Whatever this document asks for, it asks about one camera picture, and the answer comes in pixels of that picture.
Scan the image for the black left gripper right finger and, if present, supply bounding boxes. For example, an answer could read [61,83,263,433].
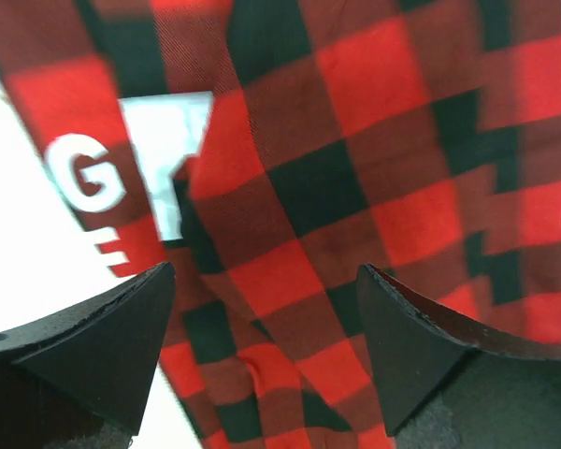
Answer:
[356,265,561,438]

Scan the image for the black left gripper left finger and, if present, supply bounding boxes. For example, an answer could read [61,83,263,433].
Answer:
[0,263,175,435]

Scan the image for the red black plaid shirt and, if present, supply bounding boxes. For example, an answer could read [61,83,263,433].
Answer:
[0,1,561,448]

